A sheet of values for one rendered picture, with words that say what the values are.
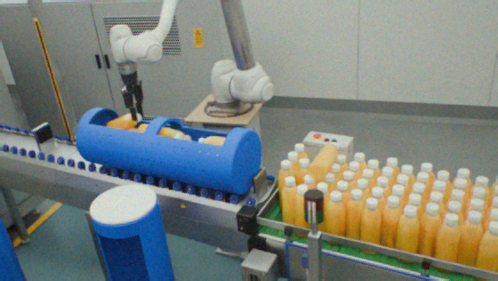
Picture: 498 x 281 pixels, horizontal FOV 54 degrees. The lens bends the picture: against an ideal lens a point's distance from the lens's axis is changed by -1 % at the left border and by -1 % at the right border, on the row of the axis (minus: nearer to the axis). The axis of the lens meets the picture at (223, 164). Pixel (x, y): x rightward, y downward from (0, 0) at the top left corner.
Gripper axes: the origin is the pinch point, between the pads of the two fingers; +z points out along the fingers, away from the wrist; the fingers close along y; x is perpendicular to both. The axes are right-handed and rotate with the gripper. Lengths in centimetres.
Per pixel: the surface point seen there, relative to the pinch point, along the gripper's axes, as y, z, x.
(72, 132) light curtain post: -26, 35, -81
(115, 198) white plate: 41.3, 19.7, 15.6
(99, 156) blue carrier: 18.6, 16.2, -12.5
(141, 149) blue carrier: 17.8, 8.6, 14.6
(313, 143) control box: -19, 14, 81
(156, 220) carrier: 40, 27, 35
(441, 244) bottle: 22, 21, 141
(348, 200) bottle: 13, 17, 107
